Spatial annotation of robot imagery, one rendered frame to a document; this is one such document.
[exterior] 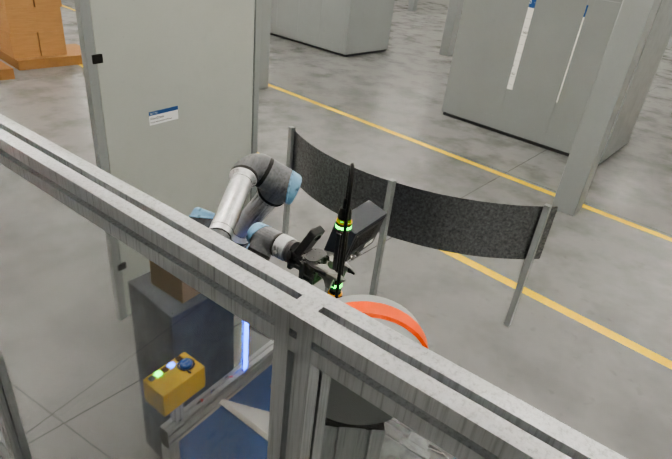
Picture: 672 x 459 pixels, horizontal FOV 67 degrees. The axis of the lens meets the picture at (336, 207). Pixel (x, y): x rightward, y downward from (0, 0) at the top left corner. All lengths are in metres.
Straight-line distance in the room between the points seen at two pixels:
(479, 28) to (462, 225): 4.75
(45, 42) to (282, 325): 9.06
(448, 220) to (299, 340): 2.92
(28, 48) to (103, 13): 6.52
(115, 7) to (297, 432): 2.56
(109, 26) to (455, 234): 2.30
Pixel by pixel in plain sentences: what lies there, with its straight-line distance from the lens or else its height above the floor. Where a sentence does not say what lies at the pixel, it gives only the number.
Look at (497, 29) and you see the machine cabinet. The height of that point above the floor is 1.37.
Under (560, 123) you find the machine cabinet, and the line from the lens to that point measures 7.38.
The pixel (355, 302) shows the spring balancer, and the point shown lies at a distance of 0.58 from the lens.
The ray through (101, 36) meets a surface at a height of 1.75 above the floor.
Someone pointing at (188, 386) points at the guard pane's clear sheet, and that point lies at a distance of 0.66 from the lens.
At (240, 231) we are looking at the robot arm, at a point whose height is 1.26.
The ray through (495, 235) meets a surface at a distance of 3.40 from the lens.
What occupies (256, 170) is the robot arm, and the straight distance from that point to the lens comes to 1.74.
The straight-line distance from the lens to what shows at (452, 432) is 0.39.
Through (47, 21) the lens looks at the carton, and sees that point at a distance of 9.37.
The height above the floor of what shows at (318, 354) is 2.03.
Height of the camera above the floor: 2.32
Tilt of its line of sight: 28 degrees down
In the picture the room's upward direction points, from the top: 7 degrees clockwise
